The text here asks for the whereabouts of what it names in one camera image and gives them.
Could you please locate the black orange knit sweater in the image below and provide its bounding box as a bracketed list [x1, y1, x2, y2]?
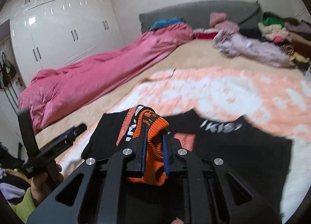
[81, 105, 292, 212]

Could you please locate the left forearm green sleeve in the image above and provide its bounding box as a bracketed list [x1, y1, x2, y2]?
[11, 188, 36, 223]

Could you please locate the pile of folded clothes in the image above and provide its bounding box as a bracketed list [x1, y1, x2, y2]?
[257, 12, 310, 74]

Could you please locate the left hand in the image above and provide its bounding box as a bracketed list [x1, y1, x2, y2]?
[31, 165, 64, 207]

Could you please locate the right hand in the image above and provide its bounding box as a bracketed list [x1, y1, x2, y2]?
[171, 218, 183, 224]

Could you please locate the pink quilt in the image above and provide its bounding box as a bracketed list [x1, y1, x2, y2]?
[18, 23, 193, 133]

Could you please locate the beige bed sheet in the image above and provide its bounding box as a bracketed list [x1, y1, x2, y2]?
[35, 38, 307, 149]

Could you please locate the white glossy wardrobe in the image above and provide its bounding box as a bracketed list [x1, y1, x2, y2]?
[1, 0, 123, 85]

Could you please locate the peach white patterned blanket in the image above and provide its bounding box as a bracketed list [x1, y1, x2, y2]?
[59, 67, 311, 222]

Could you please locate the red garment by headboard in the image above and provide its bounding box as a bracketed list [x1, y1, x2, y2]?
[193, 28, 219, 40]

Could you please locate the blue cloth on quilt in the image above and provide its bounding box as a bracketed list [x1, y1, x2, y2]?
[149, 18, 184, 31]

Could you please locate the lilac crumpled garment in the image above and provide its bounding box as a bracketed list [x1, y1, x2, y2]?
[212, 29, 296, 68]

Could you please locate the pink fluffy pillow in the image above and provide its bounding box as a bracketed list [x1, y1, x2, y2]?
[209, 12, 240, 33]

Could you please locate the grey headboard cover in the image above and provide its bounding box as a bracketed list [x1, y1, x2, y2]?
[139, 0, 263, 39]

